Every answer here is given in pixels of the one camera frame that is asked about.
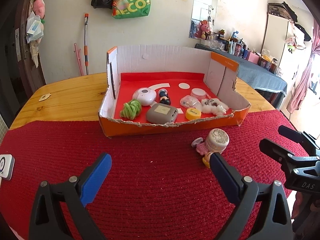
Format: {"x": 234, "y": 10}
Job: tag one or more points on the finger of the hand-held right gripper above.
{"x": 290, "y": 132}
{"x": 272, "y": 148}

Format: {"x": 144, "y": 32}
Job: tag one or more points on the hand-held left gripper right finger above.
{"x": 223, "y": 177}

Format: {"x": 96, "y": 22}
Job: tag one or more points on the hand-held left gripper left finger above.
{"x": 96, "y": 180}

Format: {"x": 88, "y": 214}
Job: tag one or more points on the small cartoon child figurine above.
{"x": 207, "y": 158}

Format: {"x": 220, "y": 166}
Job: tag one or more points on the white jar with speckled lid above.
{"x": 217, "y": 140}

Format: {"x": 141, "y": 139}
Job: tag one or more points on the orange cardboard box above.
{"x": 125, "y": 131}

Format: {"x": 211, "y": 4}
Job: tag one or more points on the yellow bottle cap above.
{"x": 193, "y": 113}

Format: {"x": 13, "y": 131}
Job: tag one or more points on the small clear plastic container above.
{"x": 188, "y": 101}

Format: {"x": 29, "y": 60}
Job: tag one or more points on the white round lid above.
{"x": 198, "y": 92}

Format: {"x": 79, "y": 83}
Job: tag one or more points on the grey rounded case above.
{"x": 160, "y": 113}

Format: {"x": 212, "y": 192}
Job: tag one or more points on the pale pink round device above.
{"x": 145, "y": 96}

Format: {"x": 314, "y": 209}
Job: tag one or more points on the black-haired figurine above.
{"x": 164, "y": 100}

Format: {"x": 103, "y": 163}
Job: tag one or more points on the small pink clog charm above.
{"x": 201, "y": 148}

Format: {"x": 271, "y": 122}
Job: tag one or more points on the pink curtain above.
{"x": 302, "y": 85}

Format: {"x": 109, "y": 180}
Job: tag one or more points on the red knitted mat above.
{"x": 150, "y": 155}

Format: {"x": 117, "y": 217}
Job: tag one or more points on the grey cloth covered sideboard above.
{"x": 260, "y": 80}

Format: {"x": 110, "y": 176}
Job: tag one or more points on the green knitted toy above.
{"x": 130, "y": 108}

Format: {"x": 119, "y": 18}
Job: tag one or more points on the row of bottles and jars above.
{"x": 250, "y": 52}

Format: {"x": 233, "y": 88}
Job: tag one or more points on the white square device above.
{"x": 6, "y": 166}

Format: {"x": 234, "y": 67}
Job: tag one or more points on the white cabinet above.
{"x": 277, "y": 37}

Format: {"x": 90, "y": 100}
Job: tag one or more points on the black hanging garment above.
{"x": 303, "y": 32}

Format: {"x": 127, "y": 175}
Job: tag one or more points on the clear glass mugs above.
{"x": 217, "y": 45}

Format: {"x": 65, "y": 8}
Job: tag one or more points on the pink rod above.
{"x": 79, "y": 60}

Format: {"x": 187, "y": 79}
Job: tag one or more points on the leopard print bag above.
{"x": 280, "y": 10}

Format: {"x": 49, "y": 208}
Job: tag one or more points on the dark wooden door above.
{"x": 25, "y": 75}

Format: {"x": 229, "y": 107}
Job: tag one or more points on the pink rabbit plush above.
{"x": 205, "y": 30}

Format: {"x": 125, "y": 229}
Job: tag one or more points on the metal door lock plate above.
{"x": 17, "y": 45}

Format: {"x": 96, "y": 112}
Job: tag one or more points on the hanging plastic bags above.
{"x": 33, "y": 35}

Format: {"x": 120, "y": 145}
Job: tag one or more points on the red tassel charm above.
{"x": 114, "y": 7}

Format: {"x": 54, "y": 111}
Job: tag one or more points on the pink plush toy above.
{"x": 38, "y": 7}

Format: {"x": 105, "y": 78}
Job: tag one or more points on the wall mirror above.
{"x": 202, "y": 0}

